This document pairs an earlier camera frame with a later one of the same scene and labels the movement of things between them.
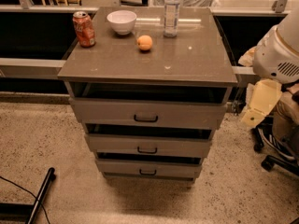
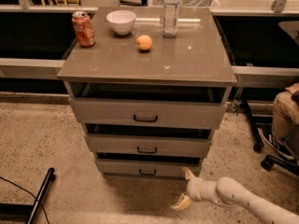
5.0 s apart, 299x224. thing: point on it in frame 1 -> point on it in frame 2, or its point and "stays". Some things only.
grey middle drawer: [145, 139] stays
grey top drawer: [149, 102] stays
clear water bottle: [172, 12] stays
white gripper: [275, 60] -> [193, 189]
